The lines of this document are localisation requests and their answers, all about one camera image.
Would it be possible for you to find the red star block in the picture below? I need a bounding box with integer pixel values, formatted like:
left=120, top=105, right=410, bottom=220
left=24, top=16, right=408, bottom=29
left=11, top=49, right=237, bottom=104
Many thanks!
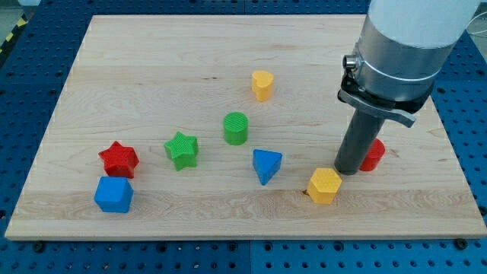
left=98, top=141, right=139, bottom=179

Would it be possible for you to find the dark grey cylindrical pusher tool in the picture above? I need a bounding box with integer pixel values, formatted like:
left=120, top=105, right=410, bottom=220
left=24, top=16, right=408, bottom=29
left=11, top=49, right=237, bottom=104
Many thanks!
left=334, top=110, right=384, bottom=175

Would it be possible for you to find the yellow hexagon block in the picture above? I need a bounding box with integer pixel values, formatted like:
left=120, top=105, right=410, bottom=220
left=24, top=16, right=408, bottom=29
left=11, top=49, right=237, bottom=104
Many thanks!
left=307, top=168, right=342, bottom=205

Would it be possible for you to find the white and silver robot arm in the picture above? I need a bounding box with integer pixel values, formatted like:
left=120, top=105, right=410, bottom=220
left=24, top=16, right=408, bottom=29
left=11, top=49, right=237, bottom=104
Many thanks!
left=338, top=0, right=481, bottom=127

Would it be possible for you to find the blue triangle block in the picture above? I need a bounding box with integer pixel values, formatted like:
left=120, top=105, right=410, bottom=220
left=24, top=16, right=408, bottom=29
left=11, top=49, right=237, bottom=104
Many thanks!
left=253, top=149, right=282, bottom=186

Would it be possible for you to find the green star block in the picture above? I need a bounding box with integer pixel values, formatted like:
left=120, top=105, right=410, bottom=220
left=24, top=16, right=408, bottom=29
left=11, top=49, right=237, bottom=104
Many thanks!
left=164, top=132, right=199, bottom=171

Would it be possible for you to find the black and yellow hazard tape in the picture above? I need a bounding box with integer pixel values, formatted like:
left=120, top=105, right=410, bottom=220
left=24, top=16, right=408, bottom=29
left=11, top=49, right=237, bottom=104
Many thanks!
left=1, top=14, right=28, bottom=56

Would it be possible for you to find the light wooden board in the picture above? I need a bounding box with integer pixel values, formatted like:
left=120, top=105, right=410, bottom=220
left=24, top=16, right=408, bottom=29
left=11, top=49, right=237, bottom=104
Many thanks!
left=5, top=15, right=486, bottom=241

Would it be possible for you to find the green cylinder block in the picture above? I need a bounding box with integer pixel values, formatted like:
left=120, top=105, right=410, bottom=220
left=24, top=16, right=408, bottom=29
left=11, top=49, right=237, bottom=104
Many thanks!
left=223, top=112, right=249, bottom=145

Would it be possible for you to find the yellow heart block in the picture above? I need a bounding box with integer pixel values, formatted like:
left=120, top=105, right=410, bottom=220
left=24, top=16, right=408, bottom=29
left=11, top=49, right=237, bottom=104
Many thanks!
left=252, top=70, right=274, bottom=102

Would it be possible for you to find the blue cube block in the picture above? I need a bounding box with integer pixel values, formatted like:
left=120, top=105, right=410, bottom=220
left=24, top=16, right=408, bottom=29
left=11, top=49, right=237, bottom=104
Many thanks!
left=94, top=177, right=133, bottom=213

